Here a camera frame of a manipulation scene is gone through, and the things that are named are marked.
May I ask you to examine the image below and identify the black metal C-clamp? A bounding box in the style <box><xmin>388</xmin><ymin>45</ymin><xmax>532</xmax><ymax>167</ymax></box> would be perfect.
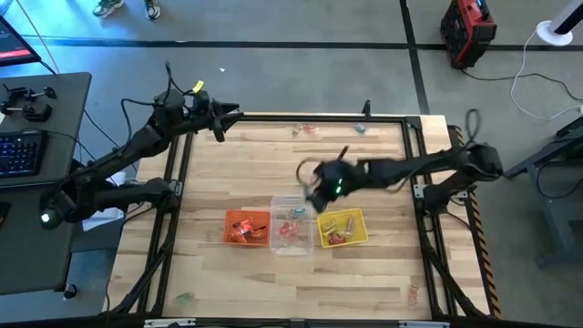
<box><xmin>2</xmin><ymin>84</ymin><xmax>58</xmax><ymax>104</ymax></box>
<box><xmin>0</xmin><ymin>102</ymin><xmax>54</xmax><ymax>123</ymax></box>

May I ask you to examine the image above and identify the person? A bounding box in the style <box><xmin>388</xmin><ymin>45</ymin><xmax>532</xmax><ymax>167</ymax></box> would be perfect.
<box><xmin>92</xmin><ymin>0</ymin><xmax>162</xmax><ymax>21</ymax></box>

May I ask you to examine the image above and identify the black yellow hazard strip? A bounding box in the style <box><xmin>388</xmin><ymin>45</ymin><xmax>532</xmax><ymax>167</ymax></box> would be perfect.
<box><xmin>448</xmin><ymin>125</ymin><xmax>503</xmax><ymax>320</ymax></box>

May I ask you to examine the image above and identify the black aluminium table frame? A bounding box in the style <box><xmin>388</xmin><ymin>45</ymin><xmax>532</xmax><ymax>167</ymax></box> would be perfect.
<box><xmin>103</xmin><ymin>100</ymin><xmax>492</xmax><ymax>328</ymax></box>

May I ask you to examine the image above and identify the black backlit keyboard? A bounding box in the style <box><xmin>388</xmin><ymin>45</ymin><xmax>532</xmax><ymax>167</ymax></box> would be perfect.
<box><xmin>0</xmin><ymin>129</ymin><xmax>49</xmax><ymax>179</ymax></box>

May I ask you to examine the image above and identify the black desk panel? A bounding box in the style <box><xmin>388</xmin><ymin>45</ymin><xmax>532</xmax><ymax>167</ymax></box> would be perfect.
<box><xmin>0</xmin><ymin>71</ymin><xmax>93</xmax><ymax>189</ymax></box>
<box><xmin>0</xmin><ymin>180</ymin><xmax>86</xmax><ymax>296</ymax></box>

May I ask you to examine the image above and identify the white-based black pole stand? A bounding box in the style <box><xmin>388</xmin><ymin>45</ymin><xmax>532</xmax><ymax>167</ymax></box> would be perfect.
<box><xmin>536</xmin><ymin>0</ymin><xmax>583</xmax><ymax>47</ymax></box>

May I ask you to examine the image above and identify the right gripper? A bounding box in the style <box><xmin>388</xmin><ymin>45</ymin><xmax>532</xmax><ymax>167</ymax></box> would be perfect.
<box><xmin>305</xmin><ymin>145</ymin><xmax>368</xmax><ymax>213</ymax></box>

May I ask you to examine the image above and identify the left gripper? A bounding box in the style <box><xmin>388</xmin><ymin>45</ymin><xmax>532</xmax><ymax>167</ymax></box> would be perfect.
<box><xmin>184</xmin><ymin>89</ymin><xmax>245</xmax><ymax>143</ymax></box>

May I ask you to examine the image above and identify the black floor cable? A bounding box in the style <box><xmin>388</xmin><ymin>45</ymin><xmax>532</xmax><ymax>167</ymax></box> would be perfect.
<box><xmin>459</xmin><ymin>67</ymin><xmax>583</xmax><ymax>102</ymax></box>

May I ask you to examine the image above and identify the red black tool box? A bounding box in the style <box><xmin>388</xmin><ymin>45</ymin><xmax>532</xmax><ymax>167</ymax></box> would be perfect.
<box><xmin>439</xmin><ymin>0</ymin><xmax>498</xmax><ymax>70</ymax></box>

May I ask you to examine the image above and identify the clear plastic bin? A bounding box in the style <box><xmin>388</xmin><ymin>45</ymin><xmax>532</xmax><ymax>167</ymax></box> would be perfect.
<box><xmin>269</xmin><ymin>194</ymin><xmax>314</xmax><ymax>256</ymax></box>

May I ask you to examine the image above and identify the black computer mouse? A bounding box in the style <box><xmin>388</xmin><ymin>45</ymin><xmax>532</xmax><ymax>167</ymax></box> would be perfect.
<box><xmin>38</xmin><ymin>207</ymin><xmax>61</xmax><ymax>231</ymax></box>

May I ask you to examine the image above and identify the yellow plastic basket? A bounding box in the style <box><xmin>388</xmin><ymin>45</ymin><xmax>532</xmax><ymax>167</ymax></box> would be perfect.
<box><xmin>316</xmin><ymin>207</ymin><xmax>369</xmax><ymax>250</ymax></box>

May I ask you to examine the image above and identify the silver metal bracket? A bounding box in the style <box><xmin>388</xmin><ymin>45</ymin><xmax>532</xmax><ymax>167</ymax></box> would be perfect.
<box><xmin>143</xmin><ymin>317</ymin><xmax>197</xmax><ymax>328</ymax></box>
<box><xmin>398</xmin><ymin>320</ymin><xmax>451</xmax><ymax>328</ymax></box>

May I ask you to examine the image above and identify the orange plastic basket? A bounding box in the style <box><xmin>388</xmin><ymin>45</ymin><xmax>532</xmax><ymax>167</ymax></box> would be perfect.
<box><xmin>221</xmin><ymin>209</ymin><xmax>272</xmax><ymax>248</ymax></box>

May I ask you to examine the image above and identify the white printed cardboard box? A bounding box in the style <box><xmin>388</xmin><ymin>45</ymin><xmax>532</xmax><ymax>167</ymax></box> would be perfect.
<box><xmin>80</xmin><ymin>170</ymin><xmax>128</xmax><ymax>232</ymax></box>

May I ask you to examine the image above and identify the white floor cable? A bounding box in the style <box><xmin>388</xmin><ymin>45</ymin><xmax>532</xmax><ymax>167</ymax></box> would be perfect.
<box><xmin>508</xmin><ymin>29</ymin><xmax>583</xmax><ymax>122</ymax></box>

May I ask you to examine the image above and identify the laptop screen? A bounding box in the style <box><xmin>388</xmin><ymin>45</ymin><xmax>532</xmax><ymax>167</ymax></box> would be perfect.
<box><xmin>0</xmin><ymin>15</ymin><xmax>42</xmax><ymax>68</ymax></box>

